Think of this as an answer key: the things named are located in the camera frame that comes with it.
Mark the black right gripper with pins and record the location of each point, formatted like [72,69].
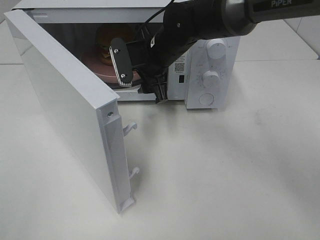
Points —
[151,57]

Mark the round white door button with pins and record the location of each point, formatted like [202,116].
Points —
[206,99]

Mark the pink round plate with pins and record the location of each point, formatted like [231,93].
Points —
[92,60]

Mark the burger with lettuce and cheese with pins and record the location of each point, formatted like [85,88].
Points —
[105,34]

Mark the white microwave door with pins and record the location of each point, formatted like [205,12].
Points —
[79,106]

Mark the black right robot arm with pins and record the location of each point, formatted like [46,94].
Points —
[186,22]

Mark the lower white control knob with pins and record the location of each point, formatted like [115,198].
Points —
[211,79]

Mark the white control knob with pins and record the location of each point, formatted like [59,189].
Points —
[216,48]
[211,79]

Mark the upper white control knob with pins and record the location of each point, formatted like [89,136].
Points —
[216,48]

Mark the black wrist camera with heatsink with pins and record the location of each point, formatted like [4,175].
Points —
[121,62]

